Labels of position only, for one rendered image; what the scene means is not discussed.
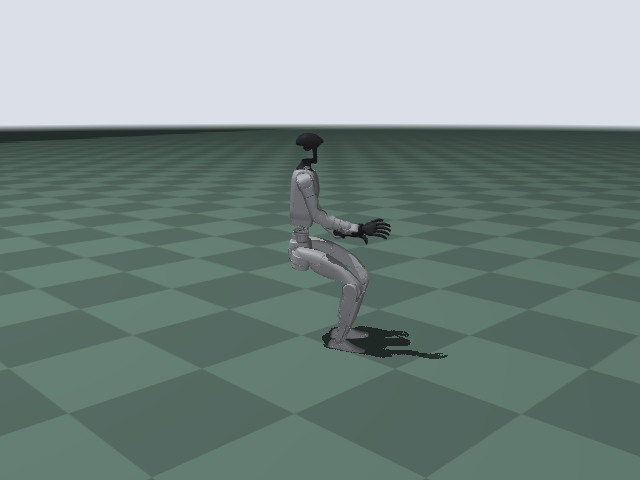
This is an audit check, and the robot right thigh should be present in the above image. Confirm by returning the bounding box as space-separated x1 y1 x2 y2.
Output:
291 247 363 298

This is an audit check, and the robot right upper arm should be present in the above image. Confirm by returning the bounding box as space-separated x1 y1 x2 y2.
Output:
296 173 327 224

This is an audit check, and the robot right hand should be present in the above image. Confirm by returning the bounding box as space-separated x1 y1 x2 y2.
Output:
351 218 391 240

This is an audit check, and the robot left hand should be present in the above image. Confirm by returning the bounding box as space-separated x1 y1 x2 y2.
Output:
333 230 368 244

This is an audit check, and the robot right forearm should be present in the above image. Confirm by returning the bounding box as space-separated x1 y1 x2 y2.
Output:
315 211 359 235

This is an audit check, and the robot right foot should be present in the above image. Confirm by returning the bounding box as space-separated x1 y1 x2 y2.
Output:
328 338 365 353

